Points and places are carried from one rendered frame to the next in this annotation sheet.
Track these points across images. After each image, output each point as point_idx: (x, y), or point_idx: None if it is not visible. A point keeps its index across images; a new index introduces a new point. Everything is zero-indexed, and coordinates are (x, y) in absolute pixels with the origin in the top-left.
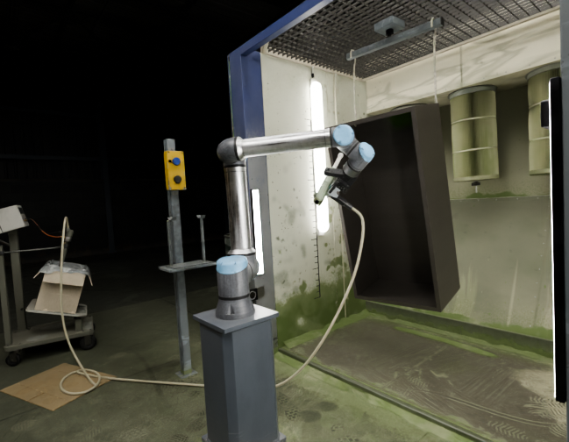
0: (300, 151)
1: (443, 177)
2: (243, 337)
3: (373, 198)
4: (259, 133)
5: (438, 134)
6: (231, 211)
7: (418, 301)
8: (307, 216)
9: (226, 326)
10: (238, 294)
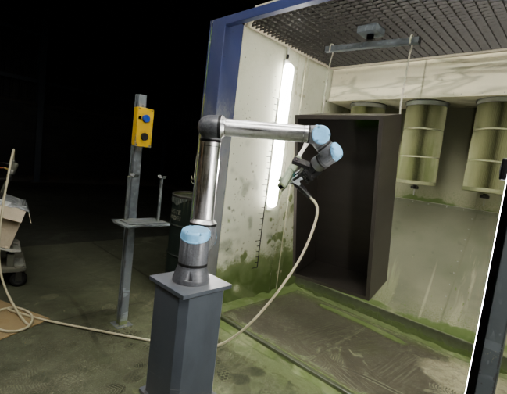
0: None
1: (392, 181)
2: (198, 304)
3: (324, 186)
4: (230, 105)
5: (396, 142)
6: (201, 183)
7: (349, 287)
8: (258, 190)
9: (185, 293)
10: (198, 263)
